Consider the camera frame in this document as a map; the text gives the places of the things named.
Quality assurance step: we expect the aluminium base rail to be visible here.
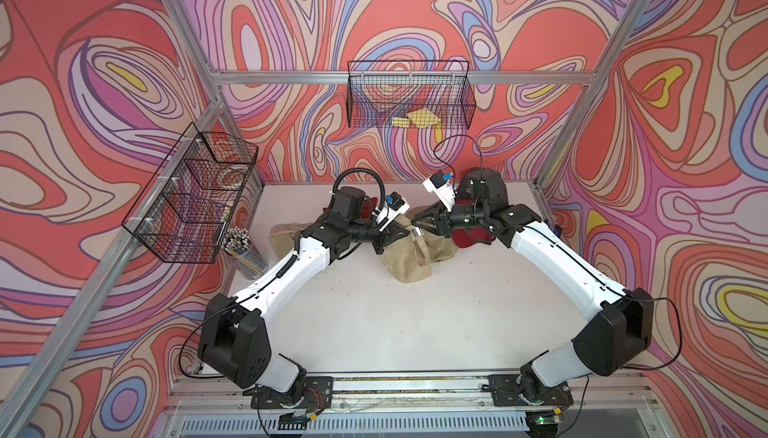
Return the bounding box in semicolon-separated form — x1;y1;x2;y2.
151;370;675;437

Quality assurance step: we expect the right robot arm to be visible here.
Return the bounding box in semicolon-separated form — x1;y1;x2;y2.
413;168;654;405

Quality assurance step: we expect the dark red cap front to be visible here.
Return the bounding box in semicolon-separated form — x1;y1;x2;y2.
363;196;381;213

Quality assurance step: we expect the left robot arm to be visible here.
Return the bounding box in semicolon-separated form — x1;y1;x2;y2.
197;187;410;406

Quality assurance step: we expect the black wire basket left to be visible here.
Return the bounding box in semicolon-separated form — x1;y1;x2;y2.
121;124;258;264

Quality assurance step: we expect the black wire basket back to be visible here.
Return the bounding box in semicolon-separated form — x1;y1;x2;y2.
346;58;476;131

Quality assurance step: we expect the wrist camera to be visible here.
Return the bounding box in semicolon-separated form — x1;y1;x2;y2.
376;192;411;231
422;171;456;211

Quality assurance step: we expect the cup of pencils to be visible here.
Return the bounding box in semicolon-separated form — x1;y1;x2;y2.
222;227;268;281

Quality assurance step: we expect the beige cap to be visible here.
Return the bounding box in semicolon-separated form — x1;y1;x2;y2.
381;216;459;284
268;223;310;260

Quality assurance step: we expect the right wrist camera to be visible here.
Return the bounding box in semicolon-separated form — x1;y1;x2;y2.
422;171;456;211

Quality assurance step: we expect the black wire basket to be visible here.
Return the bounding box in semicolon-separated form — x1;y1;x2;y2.
346;58;476;131
121;124;258;264

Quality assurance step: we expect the grey Colorado cap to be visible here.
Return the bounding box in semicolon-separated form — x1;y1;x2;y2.
473;168;509;210

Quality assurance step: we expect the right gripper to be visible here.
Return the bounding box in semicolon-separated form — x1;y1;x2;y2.
410;199;487;239

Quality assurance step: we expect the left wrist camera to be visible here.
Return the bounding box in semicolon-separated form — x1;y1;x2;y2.
376;192;411;231

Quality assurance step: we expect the red Colorado cap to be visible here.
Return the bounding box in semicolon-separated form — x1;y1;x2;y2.
451;228;495;249

